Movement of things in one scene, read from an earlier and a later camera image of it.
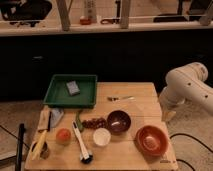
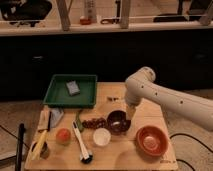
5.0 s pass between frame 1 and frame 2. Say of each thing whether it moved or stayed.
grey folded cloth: stayed
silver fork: stayed
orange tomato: stayed
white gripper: moved
